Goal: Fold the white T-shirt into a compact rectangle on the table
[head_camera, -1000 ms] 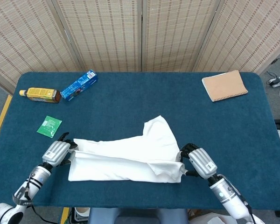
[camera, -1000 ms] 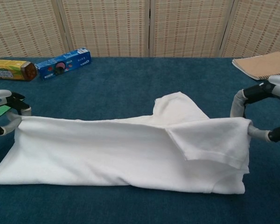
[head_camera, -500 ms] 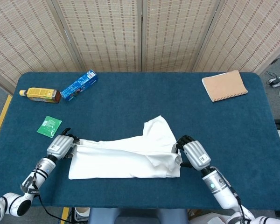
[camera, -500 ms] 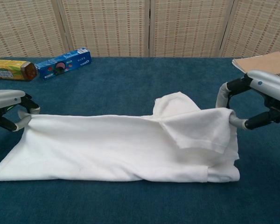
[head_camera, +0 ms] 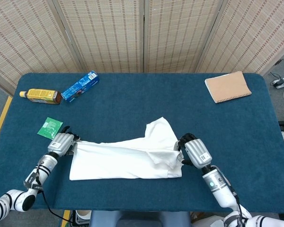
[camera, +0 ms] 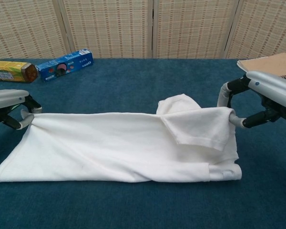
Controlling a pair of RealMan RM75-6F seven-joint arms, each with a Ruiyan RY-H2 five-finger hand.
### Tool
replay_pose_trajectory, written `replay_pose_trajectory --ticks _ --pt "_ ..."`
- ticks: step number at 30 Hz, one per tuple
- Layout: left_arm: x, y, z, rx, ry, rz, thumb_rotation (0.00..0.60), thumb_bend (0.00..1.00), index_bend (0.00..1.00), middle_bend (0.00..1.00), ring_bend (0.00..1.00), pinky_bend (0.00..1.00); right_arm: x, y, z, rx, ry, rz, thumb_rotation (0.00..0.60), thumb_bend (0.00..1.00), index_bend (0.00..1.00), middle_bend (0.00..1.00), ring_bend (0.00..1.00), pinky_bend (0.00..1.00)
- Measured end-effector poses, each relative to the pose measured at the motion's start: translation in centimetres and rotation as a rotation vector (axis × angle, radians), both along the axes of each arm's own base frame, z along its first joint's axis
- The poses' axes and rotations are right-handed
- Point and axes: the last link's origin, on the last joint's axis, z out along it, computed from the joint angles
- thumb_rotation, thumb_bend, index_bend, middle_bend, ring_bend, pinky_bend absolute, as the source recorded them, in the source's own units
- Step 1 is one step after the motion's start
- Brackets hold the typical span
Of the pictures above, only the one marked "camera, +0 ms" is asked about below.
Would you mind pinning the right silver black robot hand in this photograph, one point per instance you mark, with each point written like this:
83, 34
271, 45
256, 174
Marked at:
271, 88

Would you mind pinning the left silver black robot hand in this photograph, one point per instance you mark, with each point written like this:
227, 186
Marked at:
4, 99

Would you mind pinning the white T-shirt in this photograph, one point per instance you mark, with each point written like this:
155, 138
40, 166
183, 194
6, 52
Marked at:
109, 143

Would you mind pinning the brown spiral notebook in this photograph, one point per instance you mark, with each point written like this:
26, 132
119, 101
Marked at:
271, 64

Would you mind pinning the yellow label tea bottle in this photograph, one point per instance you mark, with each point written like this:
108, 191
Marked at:
9, 71

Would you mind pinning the woven folding screen panel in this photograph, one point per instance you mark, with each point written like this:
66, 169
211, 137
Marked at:
21, 28
195, 28
267, 26
107, 28

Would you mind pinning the blue Oreo cookie box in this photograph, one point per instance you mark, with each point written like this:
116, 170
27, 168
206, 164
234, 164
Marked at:
62, 66

